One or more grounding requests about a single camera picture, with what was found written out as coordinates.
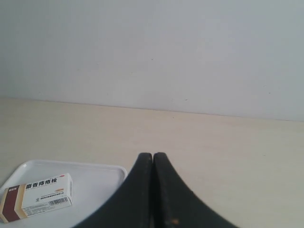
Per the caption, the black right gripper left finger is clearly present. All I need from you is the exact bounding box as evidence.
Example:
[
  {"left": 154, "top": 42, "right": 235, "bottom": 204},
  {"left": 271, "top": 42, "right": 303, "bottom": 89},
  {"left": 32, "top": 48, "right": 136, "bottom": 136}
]
[{"left": 75, "top": 153, "right": 152, "bottom": 228}]

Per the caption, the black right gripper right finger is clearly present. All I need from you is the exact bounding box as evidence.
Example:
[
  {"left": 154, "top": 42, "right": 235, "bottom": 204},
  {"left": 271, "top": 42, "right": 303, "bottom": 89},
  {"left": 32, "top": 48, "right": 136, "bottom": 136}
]
[{"left": 153, "top": 152, "right": 234, "bottom": 228}]

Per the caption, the white red medicine box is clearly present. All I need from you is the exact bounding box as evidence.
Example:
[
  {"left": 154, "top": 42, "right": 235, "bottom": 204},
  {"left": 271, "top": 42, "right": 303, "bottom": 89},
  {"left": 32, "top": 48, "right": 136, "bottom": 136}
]
[{"left": 0, "top": 173, "right": 73, "bottom": 223}]

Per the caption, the white plastic tray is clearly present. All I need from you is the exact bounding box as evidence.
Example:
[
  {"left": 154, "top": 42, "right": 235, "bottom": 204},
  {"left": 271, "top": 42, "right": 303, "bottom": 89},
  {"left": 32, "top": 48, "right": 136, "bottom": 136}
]
[{"left": 0, "top": 160, "right": 128, "bottom": 228}]

